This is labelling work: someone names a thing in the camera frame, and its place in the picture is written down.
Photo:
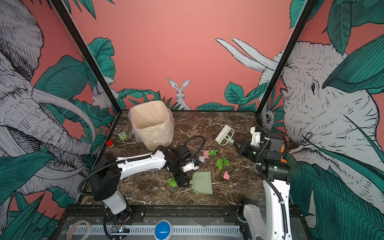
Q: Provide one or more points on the light green dustpan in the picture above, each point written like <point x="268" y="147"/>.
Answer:
<point x="202" y="183"/>

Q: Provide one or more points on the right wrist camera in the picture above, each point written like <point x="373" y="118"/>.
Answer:
<point x="256" y="133"/>

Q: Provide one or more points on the green paper scrap upper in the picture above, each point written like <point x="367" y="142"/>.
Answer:
<point x="213" y="153"/>

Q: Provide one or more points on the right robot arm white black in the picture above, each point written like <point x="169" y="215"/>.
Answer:
<point x="277" y="184"/>

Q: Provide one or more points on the pink paper scrap lower right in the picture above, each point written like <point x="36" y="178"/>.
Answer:
<point x="226" y="176"/>

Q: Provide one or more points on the left black frame post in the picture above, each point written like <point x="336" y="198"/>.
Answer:
<point x="64" y="14"/>

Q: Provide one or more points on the green paper scrap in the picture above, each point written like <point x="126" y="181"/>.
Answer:
<point x="172" y="183"/>
<point x="220" y="163"/>
<point x="226" y="162"/>
<point x="213" y="153"/>

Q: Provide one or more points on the black frame post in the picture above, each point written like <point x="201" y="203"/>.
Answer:
<point x="298" y="29"/>
<point x="64" y="14"/>

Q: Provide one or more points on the green paper scrap right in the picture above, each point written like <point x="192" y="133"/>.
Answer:
<point x="226" y="162"/>

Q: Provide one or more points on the right black frame post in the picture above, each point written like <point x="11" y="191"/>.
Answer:
<point x="298" y="29"/>

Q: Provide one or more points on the green paper scrap lower left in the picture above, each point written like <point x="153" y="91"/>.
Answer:
<point x="172" y="183"/>

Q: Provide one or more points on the red blue toy block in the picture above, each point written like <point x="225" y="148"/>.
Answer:
<point x="110" y="144"/>

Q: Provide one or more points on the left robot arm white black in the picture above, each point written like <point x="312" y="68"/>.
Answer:
<point x="102" y="183"/>

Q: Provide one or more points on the light green hand brush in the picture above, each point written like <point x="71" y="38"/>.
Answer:
<point x="225" y="136"/>

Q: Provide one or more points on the orange plush toy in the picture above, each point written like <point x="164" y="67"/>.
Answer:
<point x="284" y="150"/>

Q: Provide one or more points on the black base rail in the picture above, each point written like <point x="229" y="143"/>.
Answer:
<point x="230" y="213"/>

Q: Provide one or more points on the white slotted cable duct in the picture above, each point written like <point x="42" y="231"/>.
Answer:
<point x="180" y="230"/>

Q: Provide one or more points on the green paper scrap centre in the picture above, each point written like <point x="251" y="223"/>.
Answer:
<point x="220" y="163"/>

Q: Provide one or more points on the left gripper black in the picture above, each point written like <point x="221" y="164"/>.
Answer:
<point x="180" y="179"/>

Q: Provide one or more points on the small green frog toy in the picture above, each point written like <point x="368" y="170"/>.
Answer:
<point x="123" y="136"/>

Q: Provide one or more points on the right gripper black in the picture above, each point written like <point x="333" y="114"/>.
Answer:
<point x="245" y="149"/>

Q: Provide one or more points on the blue round button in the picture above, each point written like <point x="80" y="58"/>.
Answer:
<point x="163" y="230"/>

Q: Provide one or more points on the beige trash bin with liner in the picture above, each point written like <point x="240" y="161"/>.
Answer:
<point x="152" y="124"/>

